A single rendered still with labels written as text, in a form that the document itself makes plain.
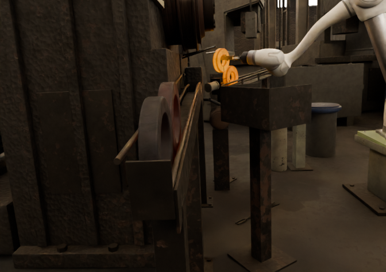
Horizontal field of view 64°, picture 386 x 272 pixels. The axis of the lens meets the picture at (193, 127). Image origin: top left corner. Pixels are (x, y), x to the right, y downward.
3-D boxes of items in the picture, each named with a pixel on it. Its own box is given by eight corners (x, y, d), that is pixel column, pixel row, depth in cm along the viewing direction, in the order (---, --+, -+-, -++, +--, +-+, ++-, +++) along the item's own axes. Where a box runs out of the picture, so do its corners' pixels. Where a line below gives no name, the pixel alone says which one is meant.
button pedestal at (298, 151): (292, 172, 228) (292, 88, 217) (284, 162, 252) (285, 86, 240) (314, 171, 227) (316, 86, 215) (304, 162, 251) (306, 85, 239)
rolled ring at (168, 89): (178, 76, 83) (166, 77, 83) (169, 88, 65) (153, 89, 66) (182, 142, 88) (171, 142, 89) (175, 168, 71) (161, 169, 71)
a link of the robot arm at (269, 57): (252, 63, 183) (261, 70, 194) (277, 63, 174) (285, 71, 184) (256, 45, 184) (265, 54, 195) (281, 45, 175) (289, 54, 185)
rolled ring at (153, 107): (169, 88, 65) (153, 89, 66) (153, 108, 48) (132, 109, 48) (175, 168, 71) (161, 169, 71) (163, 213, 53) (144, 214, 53)
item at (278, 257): (270, 290, 111) (269, 88, 98) (225, 254, 133) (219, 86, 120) (308, 268, 122) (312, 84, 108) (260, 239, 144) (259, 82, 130)
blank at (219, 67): (211, 49, 197) (216, 49, 195) (224, 47, 208) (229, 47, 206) (213, 74, 202) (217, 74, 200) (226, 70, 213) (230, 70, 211)
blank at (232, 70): (219, 78, 207) (223, 78, 205) (228, 61, 213) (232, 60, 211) (228, 93, 217) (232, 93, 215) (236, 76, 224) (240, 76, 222)
